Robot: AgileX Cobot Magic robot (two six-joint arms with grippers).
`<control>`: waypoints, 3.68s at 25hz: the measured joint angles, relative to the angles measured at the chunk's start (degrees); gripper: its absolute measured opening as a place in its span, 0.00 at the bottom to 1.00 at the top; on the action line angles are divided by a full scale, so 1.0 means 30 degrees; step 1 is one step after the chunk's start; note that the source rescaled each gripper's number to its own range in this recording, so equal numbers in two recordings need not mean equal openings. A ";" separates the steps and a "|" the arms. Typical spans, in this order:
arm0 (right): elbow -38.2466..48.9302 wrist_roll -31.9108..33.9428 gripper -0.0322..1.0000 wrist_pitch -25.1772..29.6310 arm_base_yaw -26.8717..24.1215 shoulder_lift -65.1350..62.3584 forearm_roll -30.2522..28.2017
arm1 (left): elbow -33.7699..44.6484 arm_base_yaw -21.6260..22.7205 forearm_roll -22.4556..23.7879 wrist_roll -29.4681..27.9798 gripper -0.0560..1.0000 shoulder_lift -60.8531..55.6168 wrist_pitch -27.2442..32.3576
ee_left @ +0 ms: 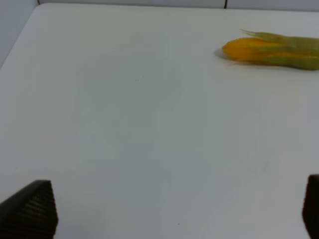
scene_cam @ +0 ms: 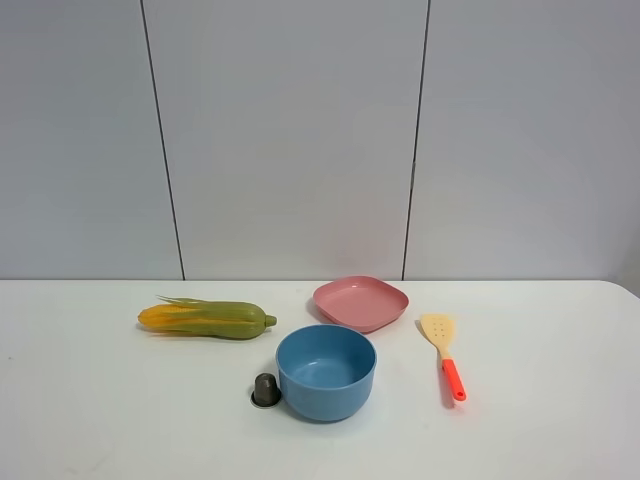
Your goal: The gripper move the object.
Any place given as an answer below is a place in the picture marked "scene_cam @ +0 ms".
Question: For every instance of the wooden spatula orange handle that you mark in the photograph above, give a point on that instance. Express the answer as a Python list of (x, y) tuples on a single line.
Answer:
[(439, 330)]

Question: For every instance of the toy corn cob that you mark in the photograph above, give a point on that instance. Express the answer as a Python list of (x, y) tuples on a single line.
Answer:
[(218, 319)]

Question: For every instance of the pink square plate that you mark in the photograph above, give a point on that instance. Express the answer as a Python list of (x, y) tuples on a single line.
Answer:
[(362, 303)]

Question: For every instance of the blue plastic bowl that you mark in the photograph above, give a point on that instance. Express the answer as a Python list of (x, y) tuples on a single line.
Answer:
[(326, 372)]

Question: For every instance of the dark coffee capsule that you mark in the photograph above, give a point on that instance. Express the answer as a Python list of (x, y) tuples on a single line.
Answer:
[(266, 393)]

